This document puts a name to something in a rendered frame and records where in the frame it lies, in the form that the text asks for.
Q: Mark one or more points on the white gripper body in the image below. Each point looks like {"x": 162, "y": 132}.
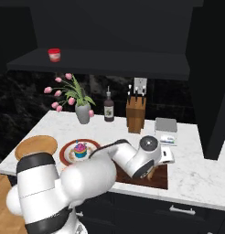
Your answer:
{"x": 168, "y": 161}

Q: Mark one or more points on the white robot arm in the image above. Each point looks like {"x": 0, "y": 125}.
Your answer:
{"x": 87, "y": 176}

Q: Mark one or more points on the tan croissant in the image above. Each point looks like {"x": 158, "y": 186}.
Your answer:
{"x": 151, "y": 175}

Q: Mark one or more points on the tall dark cabinet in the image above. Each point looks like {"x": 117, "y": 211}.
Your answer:
{"x": 210, "y": 76}

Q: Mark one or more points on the round wooden cutting board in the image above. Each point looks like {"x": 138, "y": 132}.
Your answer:
{"x": 35, "y": 146}

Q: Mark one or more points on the red jam jar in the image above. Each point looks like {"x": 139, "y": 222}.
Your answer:
{"x": 54, "y": 55}

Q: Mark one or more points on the dark brown rectangular tray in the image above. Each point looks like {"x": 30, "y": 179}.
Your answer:
{"x": 158, "y": 179}

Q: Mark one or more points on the grey and white kitchen scale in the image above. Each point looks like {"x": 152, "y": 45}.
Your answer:
{"x": 166, "y": 125}

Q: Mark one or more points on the dark drawer front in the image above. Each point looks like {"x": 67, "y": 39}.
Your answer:
{"x": 141, "y": 205}

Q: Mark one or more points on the wooden knife block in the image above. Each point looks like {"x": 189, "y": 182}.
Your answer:
{"x": 136, "y": 117}

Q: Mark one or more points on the dark glass bottle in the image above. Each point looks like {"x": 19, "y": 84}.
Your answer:
{"x": 109, "y": 109}

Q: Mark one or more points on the colourful cupcake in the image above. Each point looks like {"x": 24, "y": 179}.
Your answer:
{"x": 80, "y": 151}

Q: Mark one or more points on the pink tulips in grey vase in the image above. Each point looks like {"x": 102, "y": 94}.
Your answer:
{"x": 83, "y": 112}

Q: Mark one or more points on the red rimmed white plate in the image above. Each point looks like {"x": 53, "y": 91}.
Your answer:
{"x": 67, "y": 154}

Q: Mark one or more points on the grey wall socket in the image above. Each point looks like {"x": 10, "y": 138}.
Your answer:
{"x": 140, "y": 82}

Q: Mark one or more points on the dark open wall cabinet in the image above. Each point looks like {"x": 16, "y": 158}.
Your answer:
{"x": 111, "y": 62}

